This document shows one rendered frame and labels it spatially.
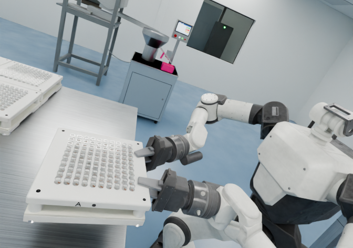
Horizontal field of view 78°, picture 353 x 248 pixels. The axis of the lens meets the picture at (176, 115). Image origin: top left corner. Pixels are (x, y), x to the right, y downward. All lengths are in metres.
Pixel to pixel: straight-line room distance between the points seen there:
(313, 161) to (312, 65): 6.24
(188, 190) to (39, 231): 0.38
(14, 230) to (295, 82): 6.64
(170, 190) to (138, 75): 2.35
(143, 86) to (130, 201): 2.41
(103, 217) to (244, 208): 0.33
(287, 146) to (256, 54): 5.36
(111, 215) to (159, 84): 2.40
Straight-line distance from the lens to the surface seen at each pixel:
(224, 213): 0.64
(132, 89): 2.87
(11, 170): 0.83
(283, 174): 0.78
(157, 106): 2.95
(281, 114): 0.93
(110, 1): 3.54
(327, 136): 0.80
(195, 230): 1.09
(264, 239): 0.62
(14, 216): 0.72
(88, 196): 0.51
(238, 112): 0.97
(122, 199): 0.52
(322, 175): 0.73
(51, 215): 0.54
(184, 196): 0.57
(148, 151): 0.66
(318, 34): 6.77
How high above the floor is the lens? 1.42
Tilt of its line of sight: 23 degrees down
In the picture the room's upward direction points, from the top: 23 degrees clockwise
